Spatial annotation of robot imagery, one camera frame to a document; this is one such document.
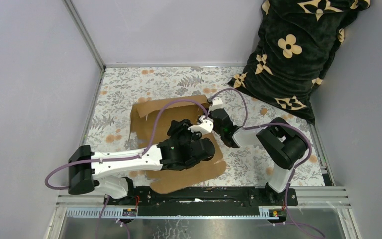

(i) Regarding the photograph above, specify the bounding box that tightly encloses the brown cardboard box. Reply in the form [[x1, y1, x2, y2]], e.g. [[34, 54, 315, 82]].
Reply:
[[130, 95, 227, 194]]

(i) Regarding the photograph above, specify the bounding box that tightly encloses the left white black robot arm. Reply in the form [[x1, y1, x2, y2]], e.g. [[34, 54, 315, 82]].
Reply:
[[68, 117, 215, 205]]

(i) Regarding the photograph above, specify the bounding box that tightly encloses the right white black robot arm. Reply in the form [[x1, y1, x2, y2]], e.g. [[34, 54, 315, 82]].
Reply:
[[209, 108, 312, 205]]

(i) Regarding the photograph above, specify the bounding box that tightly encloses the black floral blanket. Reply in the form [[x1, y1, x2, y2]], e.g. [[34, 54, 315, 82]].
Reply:
[[229, 0, 371, 123]]

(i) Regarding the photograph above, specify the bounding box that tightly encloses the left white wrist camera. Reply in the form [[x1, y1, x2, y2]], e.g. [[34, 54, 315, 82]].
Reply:
[[188, 119, 214, 135]]

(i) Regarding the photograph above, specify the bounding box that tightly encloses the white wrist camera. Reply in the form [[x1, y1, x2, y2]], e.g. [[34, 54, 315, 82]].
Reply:
[[188, 119, 214, 135], [207, 97, 223, 112]]

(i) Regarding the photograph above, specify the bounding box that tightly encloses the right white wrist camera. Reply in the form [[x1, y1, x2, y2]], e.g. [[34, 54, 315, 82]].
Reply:
[[207, 97, 223, 112]]

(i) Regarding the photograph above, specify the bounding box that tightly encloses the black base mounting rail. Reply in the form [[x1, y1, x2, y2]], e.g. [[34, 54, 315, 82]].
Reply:
[[108, 186, 298, 216]]

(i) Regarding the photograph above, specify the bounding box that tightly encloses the aluminium frame rail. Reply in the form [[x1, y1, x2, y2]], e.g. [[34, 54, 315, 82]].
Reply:
[[56, 185, 352, 219]]

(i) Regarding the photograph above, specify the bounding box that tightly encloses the aluminium corner post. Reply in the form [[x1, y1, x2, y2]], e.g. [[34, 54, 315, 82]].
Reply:
[[62, 0, 106, 71]]

